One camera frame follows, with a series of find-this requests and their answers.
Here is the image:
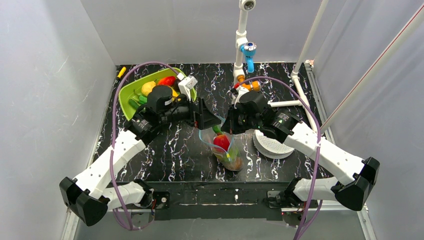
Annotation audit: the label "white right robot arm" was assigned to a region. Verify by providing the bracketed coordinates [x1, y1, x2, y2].
[221, 91, 380, 211]

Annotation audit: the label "yellow toy lemon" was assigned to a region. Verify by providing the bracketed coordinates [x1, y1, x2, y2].
[141, 81, 156, 97]

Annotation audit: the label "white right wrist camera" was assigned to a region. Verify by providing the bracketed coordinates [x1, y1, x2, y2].
[230, 84, 249, 108]

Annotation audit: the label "clear zip top bag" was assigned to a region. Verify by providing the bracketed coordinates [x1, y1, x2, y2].
[198, 116, 243, 172]

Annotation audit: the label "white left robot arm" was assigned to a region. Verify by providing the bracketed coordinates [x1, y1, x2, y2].
[59, 85, 221, 227]

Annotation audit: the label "green toy beans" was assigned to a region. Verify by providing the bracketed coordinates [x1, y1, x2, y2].
[212, 125, 236, 163]

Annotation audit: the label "red toy apple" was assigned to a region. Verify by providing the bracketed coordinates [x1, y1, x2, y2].
[213, 134, 230, 153]

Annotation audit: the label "blue pipe valve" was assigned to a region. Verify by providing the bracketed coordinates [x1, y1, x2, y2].
[239, 41, 257, 74]

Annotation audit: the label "aluminium frame rail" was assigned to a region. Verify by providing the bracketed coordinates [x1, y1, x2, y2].
[61, 187, 377, 240]

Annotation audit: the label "white PVC pipe frame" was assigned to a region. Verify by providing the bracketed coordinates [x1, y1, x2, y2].
[233, 0, 424, 131]

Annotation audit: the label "yellow handled screwdriver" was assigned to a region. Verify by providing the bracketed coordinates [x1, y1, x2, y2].
[116, 66, 127, 80]

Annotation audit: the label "yellow toy banana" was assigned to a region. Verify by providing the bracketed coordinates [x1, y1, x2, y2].
[170, 87, 181, 102]

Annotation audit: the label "green plastic tray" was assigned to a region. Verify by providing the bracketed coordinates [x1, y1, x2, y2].
[118, 67, 198, 121]

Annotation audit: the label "long green toy bean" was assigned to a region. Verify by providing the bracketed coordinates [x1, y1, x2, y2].
[128, 95, 148, 110]

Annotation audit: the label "brown toy kiwi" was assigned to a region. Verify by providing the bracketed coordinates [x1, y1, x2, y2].
[227, 157, 243, 172]

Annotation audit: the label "white filament spool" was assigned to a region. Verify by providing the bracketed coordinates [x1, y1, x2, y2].
[252, 130, 295, 159]

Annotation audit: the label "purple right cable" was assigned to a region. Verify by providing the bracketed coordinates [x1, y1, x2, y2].
[237, 76, 323, 240]

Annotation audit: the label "orange pipe valve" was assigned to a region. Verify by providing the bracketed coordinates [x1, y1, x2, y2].
[236, 74, 261, 92]

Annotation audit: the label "red orange toy pepper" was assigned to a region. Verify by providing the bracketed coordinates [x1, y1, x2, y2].
[157, 76, 177, 87]

